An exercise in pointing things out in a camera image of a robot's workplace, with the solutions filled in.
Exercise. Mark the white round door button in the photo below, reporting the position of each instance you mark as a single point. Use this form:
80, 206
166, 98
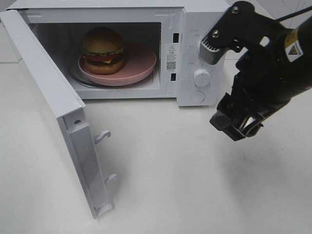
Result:
197, 97

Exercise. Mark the white lower timer knob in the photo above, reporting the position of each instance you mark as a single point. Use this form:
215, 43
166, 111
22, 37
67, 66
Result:
201, 77

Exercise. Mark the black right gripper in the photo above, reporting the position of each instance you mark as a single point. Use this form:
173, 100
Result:
276, 67

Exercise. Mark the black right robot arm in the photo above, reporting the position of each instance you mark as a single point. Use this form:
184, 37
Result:
276, 67

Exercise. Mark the white upper power knob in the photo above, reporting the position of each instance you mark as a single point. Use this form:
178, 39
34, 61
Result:
198, 43

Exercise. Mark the pink round plate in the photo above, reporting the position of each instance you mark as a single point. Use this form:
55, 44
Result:
140, 61

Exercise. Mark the burger with lettuce and cheese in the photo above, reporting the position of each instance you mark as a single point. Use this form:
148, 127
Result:
103, 51

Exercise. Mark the glass microwave turntable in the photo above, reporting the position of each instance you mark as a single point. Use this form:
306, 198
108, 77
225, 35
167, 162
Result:
150, 82

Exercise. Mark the white microwave oven body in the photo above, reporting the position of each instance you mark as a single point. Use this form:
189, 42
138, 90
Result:
170, 28

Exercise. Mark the white microwave door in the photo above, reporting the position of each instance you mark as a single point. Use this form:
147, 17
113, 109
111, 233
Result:
62, 109

